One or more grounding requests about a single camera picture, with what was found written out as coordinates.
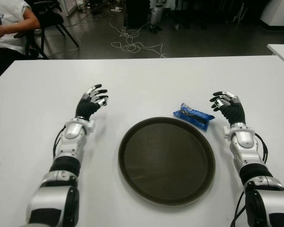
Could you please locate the round dark brown tray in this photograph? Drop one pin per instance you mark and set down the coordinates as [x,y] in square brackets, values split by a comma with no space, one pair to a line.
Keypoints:
[166,160]

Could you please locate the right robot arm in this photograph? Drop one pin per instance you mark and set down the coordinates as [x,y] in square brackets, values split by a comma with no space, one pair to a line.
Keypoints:
[243,139]

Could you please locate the white cabinet with black base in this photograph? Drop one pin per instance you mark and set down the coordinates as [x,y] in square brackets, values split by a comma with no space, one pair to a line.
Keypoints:
[279,11]

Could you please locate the blue Oreo cookie packet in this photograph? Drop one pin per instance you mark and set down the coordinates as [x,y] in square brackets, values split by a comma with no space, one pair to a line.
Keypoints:
[194,116]

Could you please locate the seated person white printed t-shirt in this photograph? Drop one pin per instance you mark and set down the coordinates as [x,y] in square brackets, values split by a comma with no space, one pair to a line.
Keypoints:
[7,26]

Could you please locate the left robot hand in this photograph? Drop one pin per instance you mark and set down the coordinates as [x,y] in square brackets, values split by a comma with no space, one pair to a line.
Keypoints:
[86,107]

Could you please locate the black office chair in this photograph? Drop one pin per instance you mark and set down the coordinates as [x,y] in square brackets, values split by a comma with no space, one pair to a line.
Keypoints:
[49,19]

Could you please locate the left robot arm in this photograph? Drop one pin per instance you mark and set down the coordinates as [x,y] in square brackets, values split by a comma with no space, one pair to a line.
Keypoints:
[68,132]

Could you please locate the white panel board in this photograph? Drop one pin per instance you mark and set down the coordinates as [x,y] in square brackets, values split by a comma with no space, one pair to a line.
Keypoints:
[67,7]

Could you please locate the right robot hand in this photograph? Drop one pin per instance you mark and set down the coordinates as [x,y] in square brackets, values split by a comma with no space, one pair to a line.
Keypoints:
[234,111]

